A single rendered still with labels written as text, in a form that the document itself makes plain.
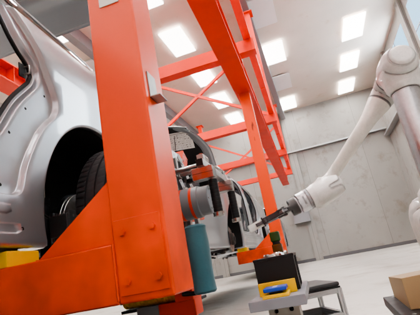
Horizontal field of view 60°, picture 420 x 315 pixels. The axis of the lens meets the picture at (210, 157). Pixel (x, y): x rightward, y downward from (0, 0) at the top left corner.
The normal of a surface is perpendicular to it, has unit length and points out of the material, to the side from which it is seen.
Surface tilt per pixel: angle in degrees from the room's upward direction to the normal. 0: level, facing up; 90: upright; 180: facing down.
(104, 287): 90
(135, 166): 90
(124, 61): 90
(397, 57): 78
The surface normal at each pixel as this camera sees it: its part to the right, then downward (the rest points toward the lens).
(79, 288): -0.27, -0.22
